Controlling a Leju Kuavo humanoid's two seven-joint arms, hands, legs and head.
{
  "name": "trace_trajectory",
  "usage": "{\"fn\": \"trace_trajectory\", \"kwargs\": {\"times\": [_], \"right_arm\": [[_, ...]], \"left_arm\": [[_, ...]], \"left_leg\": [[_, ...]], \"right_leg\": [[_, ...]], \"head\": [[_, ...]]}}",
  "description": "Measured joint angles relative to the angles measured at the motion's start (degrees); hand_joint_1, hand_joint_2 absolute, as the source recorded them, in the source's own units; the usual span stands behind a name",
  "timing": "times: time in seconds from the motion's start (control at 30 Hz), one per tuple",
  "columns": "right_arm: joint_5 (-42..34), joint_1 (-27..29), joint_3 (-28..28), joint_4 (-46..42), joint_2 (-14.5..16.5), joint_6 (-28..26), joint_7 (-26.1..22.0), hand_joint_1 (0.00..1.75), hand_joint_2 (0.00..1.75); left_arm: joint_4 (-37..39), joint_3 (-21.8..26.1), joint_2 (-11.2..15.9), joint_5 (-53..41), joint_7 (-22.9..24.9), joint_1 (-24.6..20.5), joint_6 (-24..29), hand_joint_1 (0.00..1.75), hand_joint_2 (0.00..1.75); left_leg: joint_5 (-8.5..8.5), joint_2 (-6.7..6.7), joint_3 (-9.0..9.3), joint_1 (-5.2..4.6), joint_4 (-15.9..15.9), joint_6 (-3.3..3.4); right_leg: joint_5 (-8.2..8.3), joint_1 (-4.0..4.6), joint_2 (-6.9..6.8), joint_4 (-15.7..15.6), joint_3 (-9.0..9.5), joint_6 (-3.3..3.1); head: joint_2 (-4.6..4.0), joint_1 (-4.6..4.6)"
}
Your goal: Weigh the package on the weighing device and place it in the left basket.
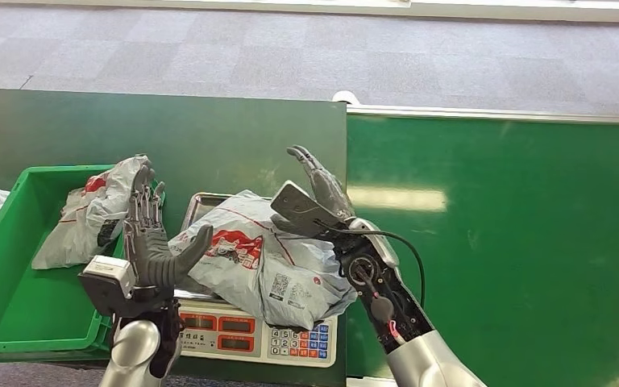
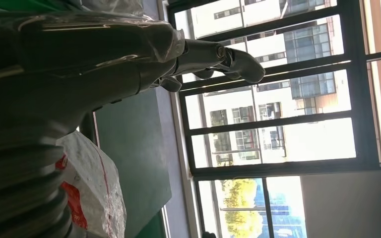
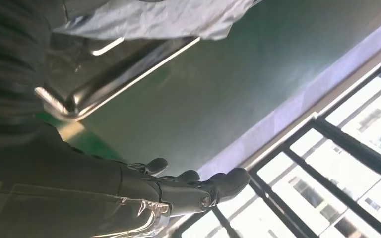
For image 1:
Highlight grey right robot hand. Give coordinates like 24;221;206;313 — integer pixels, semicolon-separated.
286;145;356;221

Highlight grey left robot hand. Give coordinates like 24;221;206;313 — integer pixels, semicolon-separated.
123;164;214;290

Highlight grey red-print courier package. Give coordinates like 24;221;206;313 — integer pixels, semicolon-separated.
168;189;359;331

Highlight grey courier package in basket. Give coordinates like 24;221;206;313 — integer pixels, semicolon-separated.
31;155;154;272

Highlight green plastic basket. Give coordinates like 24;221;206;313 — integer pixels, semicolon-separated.
0;164;168;364

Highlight white conveyor roller end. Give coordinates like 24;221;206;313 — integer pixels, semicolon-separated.
332;89;361;106

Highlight electronic scale with steel tray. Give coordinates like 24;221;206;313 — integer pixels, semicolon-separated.
172;192;339;369

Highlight white window sill ledge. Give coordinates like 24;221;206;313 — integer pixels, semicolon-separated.
0;0;619;25

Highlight green conveyor belt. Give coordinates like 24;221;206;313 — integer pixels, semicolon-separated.
344;113;619;387

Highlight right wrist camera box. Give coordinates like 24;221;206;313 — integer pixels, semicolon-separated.
269;180;343;239

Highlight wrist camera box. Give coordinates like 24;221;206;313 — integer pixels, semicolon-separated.
78;255;138;317
269;180;343;239

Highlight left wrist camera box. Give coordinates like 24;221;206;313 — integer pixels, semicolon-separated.
78;255;138;317

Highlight silver conveyor side rail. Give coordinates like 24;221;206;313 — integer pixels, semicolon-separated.
345;104;619;126

